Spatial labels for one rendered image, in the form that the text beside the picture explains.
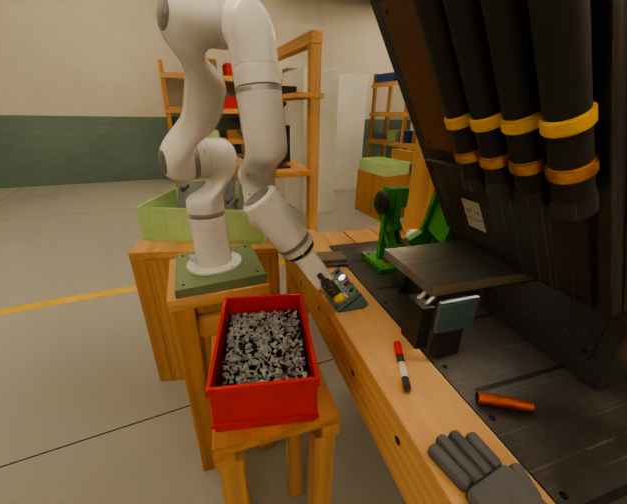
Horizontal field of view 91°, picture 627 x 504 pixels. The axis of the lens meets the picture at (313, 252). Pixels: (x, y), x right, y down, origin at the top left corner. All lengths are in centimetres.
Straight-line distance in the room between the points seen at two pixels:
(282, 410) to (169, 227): 117
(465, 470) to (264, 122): 66
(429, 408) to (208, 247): 79
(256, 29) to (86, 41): 710
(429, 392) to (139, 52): 744
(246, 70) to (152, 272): 117
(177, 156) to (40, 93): 688
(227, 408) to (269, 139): 52
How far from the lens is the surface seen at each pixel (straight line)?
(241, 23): 68
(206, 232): 106
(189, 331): 112
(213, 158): 102
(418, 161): 150
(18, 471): 200
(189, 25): 79
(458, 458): 59
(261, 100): 64
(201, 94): 88
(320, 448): 81
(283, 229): 66
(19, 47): 787
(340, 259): 106
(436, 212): 81
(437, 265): 61
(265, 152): 64
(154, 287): 167
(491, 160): 48
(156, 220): 167
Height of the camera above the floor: 138
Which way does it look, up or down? 24 degrees down
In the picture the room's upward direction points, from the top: 1 degrees clockwise
